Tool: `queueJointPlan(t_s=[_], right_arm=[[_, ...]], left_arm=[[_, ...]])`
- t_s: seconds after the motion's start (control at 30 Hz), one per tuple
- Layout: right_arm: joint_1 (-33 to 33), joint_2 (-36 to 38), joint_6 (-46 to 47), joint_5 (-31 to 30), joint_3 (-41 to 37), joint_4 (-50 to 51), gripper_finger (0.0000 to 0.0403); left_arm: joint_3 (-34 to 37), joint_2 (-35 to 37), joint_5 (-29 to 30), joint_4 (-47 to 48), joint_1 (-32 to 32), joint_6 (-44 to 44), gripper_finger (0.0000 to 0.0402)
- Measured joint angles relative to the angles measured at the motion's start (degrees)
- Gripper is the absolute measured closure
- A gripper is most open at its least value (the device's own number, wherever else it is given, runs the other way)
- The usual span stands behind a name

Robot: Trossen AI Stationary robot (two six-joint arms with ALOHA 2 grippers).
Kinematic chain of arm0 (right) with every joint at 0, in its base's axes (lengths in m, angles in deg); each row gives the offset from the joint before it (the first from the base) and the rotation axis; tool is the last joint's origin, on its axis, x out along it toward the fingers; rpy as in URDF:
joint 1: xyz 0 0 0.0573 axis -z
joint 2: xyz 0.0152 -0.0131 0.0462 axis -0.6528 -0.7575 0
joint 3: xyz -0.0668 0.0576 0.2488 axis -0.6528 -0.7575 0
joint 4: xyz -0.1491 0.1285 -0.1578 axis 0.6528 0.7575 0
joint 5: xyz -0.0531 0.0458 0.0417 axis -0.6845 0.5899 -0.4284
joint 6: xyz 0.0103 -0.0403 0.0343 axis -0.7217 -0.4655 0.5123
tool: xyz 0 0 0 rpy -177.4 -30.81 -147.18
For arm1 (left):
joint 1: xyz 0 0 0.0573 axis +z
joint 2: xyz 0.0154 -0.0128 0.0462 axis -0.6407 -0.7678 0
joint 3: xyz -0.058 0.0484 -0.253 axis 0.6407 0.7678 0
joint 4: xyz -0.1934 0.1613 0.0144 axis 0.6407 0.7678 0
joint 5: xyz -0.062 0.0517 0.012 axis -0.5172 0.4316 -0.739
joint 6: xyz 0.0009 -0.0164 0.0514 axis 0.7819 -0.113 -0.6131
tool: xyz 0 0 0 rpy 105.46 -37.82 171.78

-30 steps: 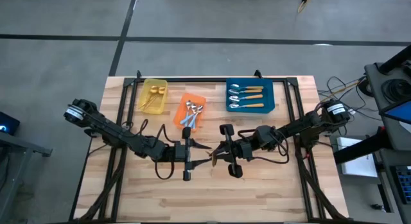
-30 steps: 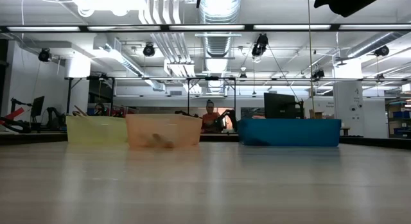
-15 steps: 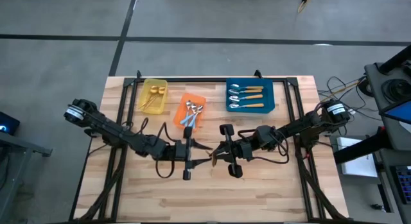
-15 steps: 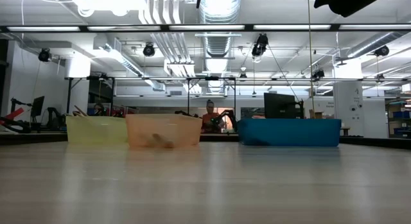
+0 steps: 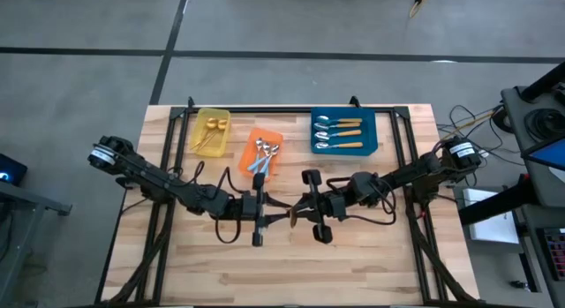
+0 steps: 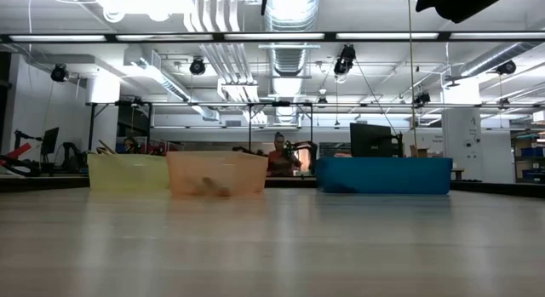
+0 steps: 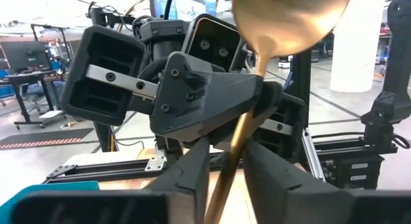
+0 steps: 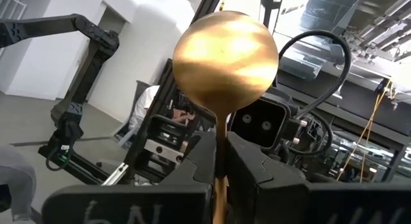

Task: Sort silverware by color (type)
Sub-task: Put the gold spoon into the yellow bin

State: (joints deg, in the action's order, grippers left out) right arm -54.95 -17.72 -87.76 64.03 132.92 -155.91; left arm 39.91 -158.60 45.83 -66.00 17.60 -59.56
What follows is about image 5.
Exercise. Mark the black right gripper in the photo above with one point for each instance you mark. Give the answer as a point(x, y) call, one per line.
point(324, 206)

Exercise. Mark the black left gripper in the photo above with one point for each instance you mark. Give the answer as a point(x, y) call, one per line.
point(249, 207)

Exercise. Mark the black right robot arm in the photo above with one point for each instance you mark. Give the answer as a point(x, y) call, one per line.
point(415, 171)

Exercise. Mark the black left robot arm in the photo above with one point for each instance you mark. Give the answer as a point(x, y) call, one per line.
point(154, 180)

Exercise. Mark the orange translucent plastic bin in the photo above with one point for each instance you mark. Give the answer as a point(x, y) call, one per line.
point(247, 164)

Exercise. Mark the yellow translucent plastic bin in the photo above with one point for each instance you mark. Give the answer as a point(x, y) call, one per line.
point(217, 144)

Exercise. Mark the blue plastic bin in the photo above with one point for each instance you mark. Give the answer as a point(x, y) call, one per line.
point(371, 140)

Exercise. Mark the black metal beam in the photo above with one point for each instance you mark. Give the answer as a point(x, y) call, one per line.
point(494, 206)

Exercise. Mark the gray equipment cart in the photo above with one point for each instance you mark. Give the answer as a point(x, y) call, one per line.
point(514, 122)

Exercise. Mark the gray metal table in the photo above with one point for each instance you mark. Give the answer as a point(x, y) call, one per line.
point(39, 202)

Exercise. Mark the blue tablet screen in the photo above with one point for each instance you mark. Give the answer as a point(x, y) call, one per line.
point(552, 155)

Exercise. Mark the black button panel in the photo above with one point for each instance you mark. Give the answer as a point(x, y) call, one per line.
point(557, 248)

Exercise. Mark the black device with blue light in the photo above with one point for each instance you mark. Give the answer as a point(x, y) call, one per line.
point(15, 167)

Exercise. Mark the black monitor pole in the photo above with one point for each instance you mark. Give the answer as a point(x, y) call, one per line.
point(543, 80)

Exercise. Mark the black metal table frame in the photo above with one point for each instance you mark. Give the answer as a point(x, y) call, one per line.
point(265, 110)

